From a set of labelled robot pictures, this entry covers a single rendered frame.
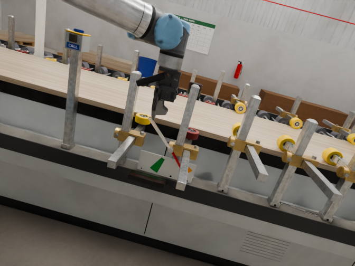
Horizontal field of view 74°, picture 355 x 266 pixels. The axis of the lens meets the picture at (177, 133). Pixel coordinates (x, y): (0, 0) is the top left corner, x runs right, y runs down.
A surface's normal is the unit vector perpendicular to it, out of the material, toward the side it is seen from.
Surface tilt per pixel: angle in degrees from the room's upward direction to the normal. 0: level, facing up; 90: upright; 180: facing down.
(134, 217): 90
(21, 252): 0
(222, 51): 90
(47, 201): 90
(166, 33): 91
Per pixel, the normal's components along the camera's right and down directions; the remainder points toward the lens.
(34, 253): 0.25, -0.91
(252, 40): -0.16, 0.31
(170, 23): 0.55, 0.43
